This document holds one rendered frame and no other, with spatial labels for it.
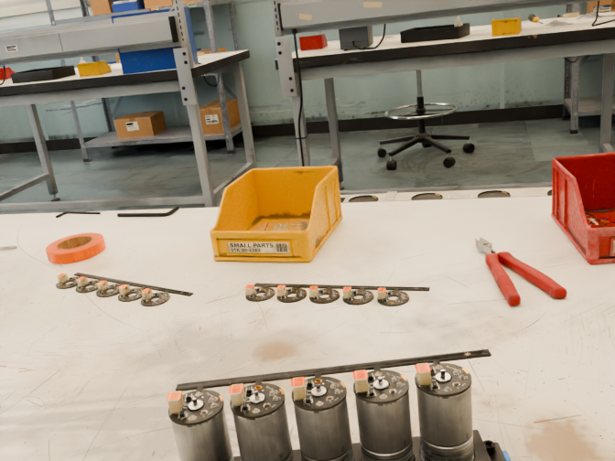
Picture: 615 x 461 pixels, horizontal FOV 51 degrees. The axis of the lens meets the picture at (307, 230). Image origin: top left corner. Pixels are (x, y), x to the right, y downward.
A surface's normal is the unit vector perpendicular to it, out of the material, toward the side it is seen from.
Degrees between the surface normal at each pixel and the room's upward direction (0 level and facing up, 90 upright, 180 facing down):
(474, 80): 90
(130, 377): 0
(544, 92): 90
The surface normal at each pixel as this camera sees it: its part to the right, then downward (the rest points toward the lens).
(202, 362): -0.11, -0.93
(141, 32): -0.25, 0.36
